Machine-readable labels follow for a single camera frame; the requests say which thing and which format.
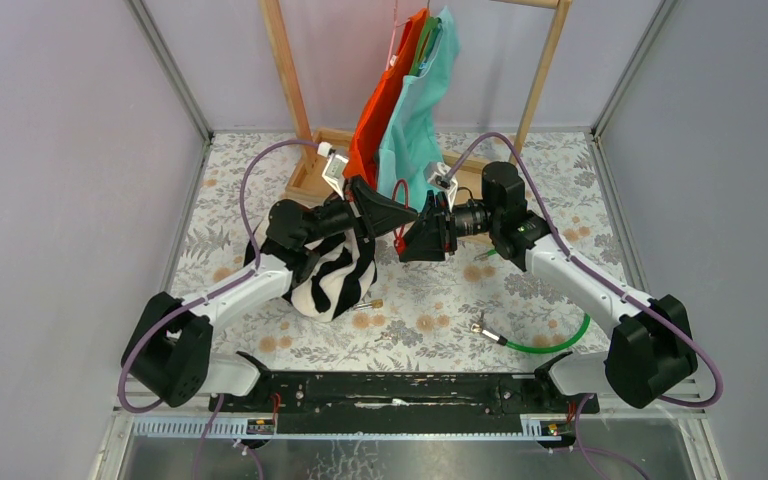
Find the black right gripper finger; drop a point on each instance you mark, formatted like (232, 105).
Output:
(435, 218)
(424, 242)

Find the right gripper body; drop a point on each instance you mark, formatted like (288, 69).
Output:
(471, 218)

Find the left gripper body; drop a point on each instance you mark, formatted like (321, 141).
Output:
(335, 216)

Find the brass padlock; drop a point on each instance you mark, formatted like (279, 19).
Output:
(372, 304)

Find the small silver keys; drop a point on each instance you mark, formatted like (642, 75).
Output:
(384, 336)

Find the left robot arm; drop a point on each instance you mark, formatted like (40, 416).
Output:
(170, 351)

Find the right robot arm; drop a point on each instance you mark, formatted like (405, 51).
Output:
(648, 352)

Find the orange shirt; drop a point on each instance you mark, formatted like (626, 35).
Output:
(375, 116)

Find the wooden clothes rack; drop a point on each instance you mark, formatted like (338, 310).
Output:
(305, 184)

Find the black white striped plush cloth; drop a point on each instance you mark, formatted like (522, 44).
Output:
(321, 283)

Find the teal shirt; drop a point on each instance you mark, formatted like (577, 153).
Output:
(409, 142)

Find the pink clothes hanger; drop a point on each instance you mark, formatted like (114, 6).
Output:
(394, 33)

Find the green clothes hanger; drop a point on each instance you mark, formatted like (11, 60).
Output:
(425, 45)

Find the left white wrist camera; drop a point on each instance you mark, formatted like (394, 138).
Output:
(333, 171)

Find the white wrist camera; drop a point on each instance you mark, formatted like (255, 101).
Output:
(333, 171)
(438, 176)

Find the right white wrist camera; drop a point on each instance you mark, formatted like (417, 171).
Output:
(438, 176)

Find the green cable lock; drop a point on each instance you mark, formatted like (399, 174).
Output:
(528, 315)

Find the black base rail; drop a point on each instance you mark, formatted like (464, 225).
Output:
(309, 392)

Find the white slotted cable duct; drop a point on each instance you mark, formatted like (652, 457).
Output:
(394, 425)

